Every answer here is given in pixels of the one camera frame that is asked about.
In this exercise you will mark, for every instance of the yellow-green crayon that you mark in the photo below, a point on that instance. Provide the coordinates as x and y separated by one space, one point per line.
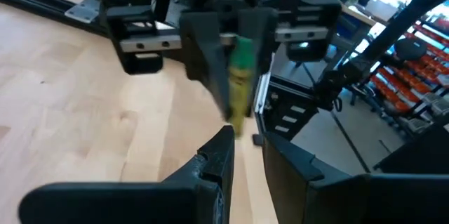
240 87

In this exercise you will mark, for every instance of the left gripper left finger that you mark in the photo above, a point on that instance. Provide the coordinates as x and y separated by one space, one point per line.
196 196

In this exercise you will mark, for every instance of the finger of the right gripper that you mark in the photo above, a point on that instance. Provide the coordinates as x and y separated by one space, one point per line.
205 48
264 34

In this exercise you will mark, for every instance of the black round stool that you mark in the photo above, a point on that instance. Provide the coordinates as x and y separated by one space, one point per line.
410 48

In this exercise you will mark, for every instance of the silver frame bracket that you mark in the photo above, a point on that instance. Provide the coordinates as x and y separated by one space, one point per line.
84 11

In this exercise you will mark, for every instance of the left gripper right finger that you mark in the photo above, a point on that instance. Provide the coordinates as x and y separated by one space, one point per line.
308 196

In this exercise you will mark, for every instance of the shelf with red bins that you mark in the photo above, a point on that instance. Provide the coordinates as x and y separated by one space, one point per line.
403 87

